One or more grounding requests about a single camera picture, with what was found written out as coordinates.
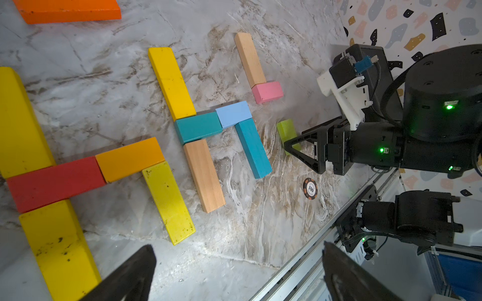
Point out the pink block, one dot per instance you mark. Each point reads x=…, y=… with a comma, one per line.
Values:
x=267, y=92

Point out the red block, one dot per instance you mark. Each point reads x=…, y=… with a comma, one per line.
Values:
x=46, y=186

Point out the lime yellow block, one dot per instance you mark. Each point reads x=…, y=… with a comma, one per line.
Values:
x=169, y=201

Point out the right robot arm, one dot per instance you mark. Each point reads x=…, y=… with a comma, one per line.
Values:
x=427, y=119

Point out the light blue block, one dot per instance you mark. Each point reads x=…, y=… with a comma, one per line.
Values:
x=233, y=114

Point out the black case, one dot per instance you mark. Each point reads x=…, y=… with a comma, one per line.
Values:
x=361, y=51

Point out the long yellow block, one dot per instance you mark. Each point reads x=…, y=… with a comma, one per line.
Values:
x=23, y=145
x=61, y=251

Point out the beige wooden block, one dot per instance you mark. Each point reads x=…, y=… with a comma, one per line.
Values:
x=250, y=59

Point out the teal long block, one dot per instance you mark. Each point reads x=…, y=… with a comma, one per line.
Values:
x=253, y=148

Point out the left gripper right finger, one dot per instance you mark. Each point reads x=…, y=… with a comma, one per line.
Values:
x=346, y=280

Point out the teal short block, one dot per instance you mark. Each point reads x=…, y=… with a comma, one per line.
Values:
x=198, y=127

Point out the small amber block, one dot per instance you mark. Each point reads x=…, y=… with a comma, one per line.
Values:
x=130, y=159

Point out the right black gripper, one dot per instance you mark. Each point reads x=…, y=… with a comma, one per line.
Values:
x=376, y=144

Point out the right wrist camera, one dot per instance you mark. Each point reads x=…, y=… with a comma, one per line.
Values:
x=344, y=80

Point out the tan wooden block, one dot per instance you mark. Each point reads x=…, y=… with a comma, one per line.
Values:
x=204, y=175

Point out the poker chip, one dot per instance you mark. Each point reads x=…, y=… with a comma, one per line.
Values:
x=310, y=188

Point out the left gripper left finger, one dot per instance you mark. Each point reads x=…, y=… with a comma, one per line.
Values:
x=130, y=281

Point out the orange block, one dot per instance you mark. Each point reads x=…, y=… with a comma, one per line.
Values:
x=66, y=11

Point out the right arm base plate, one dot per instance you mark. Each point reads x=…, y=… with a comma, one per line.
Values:
x=349, y=226

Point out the aluminium rail frame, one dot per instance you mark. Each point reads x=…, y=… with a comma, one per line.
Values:
x=301, y=278

